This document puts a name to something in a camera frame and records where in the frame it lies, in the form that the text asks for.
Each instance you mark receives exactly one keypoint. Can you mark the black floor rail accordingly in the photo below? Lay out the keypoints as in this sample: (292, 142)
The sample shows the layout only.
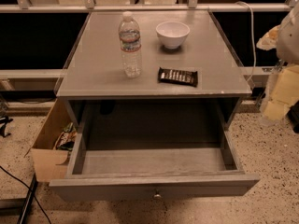
(26, 206)

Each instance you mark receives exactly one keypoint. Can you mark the open grey top drawer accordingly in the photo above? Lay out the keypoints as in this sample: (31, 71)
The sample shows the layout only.
(111, 163)

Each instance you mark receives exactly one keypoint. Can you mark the white ceramic bowl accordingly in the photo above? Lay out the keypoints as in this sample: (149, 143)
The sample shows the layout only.
(172, 34)

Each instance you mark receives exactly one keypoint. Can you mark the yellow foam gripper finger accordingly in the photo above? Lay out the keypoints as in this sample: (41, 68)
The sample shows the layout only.
(285, 93)
(269, 39)

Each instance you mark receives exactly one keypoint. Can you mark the cardboard box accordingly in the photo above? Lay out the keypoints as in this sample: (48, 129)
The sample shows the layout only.
(49, 162)

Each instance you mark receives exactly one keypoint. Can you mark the dark chocolate bar wrapper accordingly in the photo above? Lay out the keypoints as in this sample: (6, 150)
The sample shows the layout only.
(180, 77)

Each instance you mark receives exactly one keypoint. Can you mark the black object at left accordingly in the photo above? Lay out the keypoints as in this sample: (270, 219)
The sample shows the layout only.
(4, 121)

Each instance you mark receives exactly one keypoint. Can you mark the grey wooden cabinet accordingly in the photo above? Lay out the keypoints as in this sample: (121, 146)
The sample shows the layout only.
(144, 103)

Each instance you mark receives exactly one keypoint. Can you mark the clear plastic water bottle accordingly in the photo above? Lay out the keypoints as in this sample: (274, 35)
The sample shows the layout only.
(130, 42)

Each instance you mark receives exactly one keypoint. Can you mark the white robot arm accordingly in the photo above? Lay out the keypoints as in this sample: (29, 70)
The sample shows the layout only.
(287, 49)

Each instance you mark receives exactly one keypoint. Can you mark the snack bags in box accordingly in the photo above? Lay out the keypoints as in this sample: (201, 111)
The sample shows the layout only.
(67, 138)

